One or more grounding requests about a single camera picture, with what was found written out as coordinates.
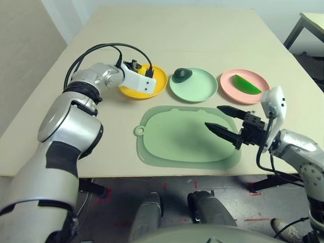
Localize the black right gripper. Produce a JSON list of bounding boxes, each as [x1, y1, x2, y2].
[[204, 105, 268, 151]]

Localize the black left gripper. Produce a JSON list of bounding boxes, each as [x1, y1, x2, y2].
[[123, 59, 143, 74]]

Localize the toy watermelon slice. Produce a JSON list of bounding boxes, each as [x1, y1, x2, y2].
[[232, 74, 263, 95]]

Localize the dark green toy avocado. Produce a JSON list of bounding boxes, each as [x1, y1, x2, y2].
[[172, 67, 193, 84]]

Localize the pink plastic plate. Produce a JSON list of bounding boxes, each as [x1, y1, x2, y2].
[[219, 69, 271, 105]]

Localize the yellow plastic plate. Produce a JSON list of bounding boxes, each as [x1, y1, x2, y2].
[[118, 64, 168, 100]]

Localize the light green plastic plate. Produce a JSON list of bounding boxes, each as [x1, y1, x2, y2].
[[169, 67, 218, 103]]

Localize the green silicone cutting mat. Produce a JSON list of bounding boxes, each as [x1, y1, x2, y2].
[[133, 105, 242, 170]]

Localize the black table foot bar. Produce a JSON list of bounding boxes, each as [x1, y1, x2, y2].
[[249, 173, 305, 193], [78, 178, 107, 199]]

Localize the grey robot right leg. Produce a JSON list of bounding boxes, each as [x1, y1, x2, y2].
[[187, 190, 237, 227]]

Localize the grey robot leg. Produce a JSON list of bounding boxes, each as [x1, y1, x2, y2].
[[129, 191, 163, 241], [187, 190, 237, 227]]

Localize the grey robot torso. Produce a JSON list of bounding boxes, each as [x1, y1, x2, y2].
[[128, 224, 279, 243]]

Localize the white bystander shoe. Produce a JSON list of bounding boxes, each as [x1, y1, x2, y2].
[[270, 218, 303, 242]]

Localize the grey robot left leg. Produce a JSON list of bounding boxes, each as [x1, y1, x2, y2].
[[129, 191, 163, 241]]

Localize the side table with black legs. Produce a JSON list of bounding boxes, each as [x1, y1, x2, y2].
[[283, 12, 324, 50]]

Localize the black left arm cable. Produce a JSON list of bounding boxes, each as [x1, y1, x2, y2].
[[64, 43, 154, 88], [67, 45, 124, 84]]

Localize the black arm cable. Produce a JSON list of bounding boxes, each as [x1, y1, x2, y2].
[[64, 43, 154, 88], [67, 45, 124, 84], [256, 111, 311, 238]]

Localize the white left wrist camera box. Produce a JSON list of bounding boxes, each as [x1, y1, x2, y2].
[[118, 62, 157, 95]]

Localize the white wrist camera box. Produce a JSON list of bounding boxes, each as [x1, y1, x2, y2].
[[260, 86, 288, 154], [118, 62, 157, 95]]

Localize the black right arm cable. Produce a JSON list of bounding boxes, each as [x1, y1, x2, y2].
[[256, 111, 311, 238]]

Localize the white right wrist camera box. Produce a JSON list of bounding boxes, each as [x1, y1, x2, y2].
[[260, 86, 288, 154]]

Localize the thin white floor cable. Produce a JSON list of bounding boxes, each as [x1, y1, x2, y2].
[[75, 192, 90, 216]]

